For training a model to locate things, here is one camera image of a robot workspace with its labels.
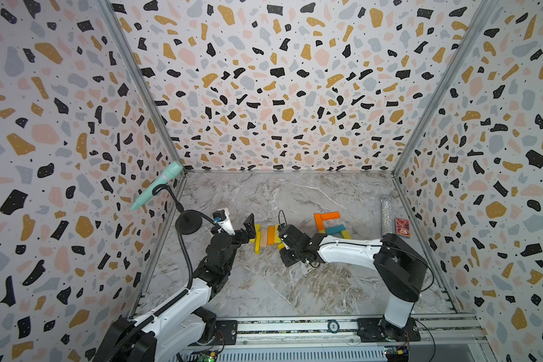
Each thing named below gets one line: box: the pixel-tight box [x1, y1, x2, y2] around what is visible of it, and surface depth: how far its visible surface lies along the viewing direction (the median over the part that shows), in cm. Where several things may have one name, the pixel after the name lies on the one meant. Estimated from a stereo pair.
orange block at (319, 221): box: [313, 213, 326, 231], surface depth 105 cm
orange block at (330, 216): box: [319, 211, 341, 221], surface depth 108 cm
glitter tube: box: [381, 196, 393, 235], surface depth 105 cm
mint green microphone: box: [131, 161, 185, 211], surface depth 78 cm
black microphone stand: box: [152, 184, 203, 236], surface depth 99 cm
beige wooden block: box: [260, 227, 268, 248], surface depth 97 cm
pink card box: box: [395, 217, 412, 240], surface depth 101 cm
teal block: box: [325, 223, 346, 235], surface depth 101 cm
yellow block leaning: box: [254, 230, 261, 255], surface depth 94 cm
